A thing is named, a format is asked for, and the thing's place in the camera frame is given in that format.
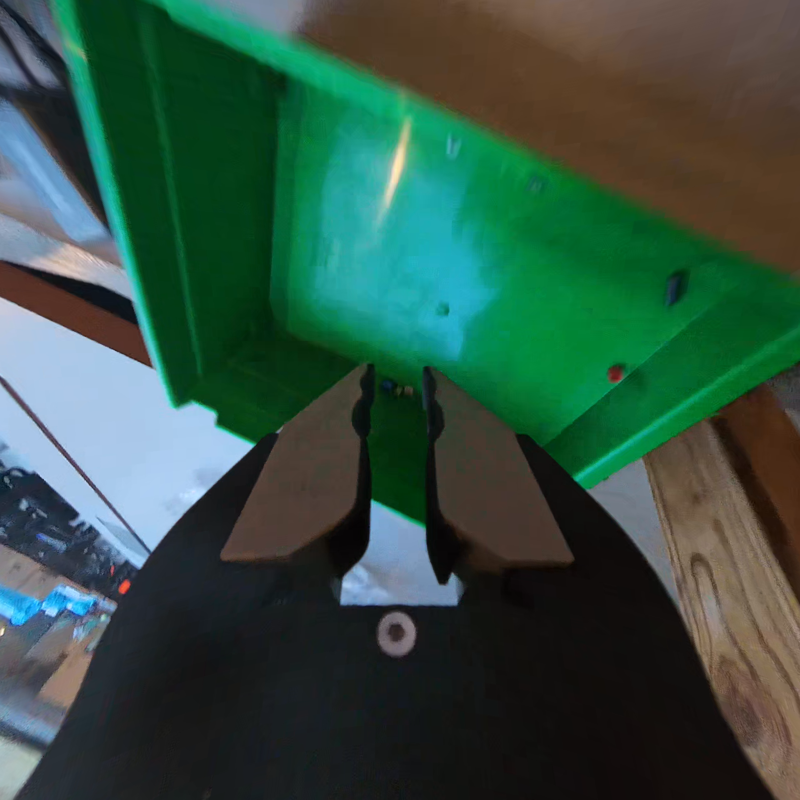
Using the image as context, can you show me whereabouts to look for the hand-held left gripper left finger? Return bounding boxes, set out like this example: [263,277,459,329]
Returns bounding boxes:
[220,364,376,579]

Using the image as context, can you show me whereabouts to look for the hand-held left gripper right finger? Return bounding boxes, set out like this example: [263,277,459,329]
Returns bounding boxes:
[422,367,574,585]

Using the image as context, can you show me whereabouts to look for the green plastic bin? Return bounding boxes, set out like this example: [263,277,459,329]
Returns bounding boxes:
[50,0,800,523]

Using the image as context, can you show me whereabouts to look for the grey desk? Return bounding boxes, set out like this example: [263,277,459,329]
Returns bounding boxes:
[0,294,682,626]

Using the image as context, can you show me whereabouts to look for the wooden beam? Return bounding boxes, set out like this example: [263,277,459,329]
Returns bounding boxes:
[644,384,800,800]

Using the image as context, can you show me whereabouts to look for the toy race car box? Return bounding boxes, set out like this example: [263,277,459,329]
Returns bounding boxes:
[0,444,151,745]

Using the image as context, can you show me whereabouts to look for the black cable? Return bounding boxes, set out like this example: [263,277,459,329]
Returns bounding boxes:
[0,378,151,554]

